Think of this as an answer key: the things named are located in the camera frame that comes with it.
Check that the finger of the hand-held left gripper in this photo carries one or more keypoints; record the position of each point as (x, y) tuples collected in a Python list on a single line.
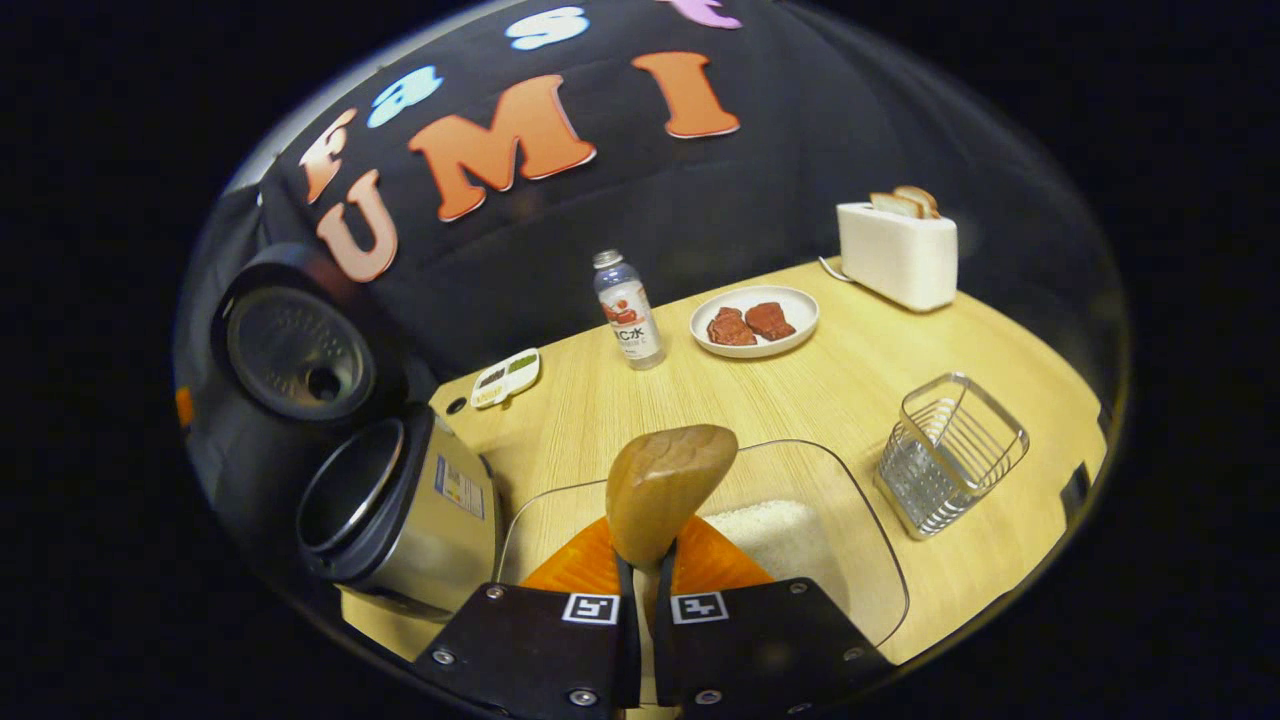
[(184, 408)]

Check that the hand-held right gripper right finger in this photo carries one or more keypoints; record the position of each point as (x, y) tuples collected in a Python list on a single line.
[(760, 645)]

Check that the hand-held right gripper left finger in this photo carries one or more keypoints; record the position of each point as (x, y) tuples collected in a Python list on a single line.
[(530, 645)]

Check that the dark grey rice cooker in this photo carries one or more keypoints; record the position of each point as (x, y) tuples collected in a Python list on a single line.
[(430, 530)]

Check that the wooden spoon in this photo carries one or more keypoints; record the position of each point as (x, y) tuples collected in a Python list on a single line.
[(665, 485)]

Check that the clear glass container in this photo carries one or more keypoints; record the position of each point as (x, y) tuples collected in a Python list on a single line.
[(860, 560)]

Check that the small divided bean dish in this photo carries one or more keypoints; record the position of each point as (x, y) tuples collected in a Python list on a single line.
[(505, 378)]

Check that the clear plastic bottle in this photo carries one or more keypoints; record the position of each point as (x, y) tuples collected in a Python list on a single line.
[(632, 320)]

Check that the white round plate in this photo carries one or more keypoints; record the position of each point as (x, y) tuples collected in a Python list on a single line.
[(795, 305)]

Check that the white toaster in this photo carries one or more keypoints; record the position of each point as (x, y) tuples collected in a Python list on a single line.
[(895, 260)]

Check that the toasted bread slice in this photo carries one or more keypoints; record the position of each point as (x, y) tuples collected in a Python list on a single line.
[(895, 205), (922, 200)]

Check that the black backdrop cloth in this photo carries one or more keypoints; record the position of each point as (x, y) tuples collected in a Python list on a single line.
[(750, 180)]

